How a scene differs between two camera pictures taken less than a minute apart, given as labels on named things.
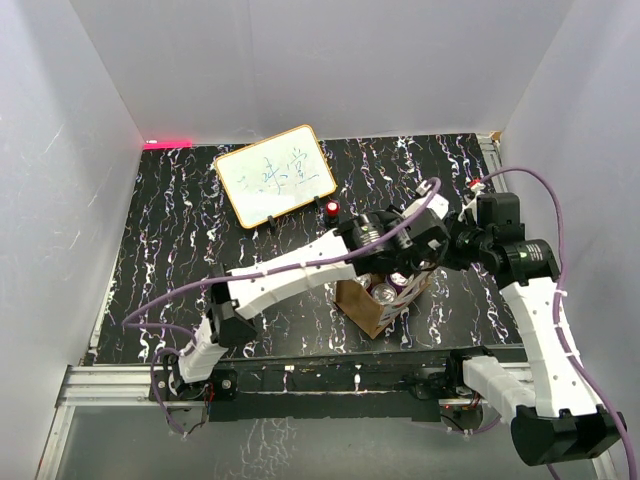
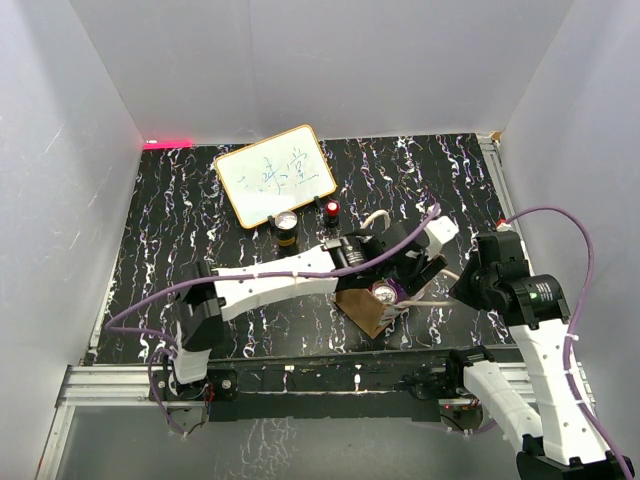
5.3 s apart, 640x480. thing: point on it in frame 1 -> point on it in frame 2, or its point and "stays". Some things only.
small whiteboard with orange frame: x=276 y=174 stays
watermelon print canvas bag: x=371 y=315 stays
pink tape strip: x=165 y=145 stays
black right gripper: x=452 y=221 -> x=460 y=289
